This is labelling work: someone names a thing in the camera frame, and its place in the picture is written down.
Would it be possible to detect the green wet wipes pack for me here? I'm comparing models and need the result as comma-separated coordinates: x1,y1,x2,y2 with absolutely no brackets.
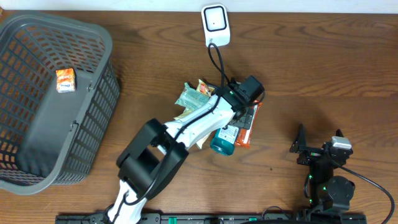
175,83,210,111

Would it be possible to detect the grey plastic shopping basket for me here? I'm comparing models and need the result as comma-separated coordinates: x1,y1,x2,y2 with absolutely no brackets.
1,12,120,195

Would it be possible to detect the blue mouthwash bottle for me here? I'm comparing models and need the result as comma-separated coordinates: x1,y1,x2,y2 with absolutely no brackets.
210,125,240,156

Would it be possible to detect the orange snack bar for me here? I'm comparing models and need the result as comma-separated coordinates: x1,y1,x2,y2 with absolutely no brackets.
234,101,262,148

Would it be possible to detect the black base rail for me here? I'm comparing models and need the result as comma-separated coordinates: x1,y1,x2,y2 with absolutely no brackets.
55,212,368,224

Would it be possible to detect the black right camera cable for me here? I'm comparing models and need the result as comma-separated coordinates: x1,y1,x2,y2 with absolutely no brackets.
325,144,396,224

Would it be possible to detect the yellow snack bag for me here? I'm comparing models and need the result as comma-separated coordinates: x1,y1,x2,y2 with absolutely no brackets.
173,78,218,150

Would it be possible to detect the small orange carton box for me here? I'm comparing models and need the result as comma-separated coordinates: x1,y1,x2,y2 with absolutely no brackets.
55,68,76,93

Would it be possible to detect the white barcode scanner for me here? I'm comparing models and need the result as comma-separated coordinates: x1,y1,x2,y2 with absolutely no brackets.
201,4,231,47

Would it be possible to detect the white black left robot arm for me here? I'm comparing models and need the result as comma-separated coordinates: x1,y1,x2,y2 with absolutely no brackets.
104,82,264,223

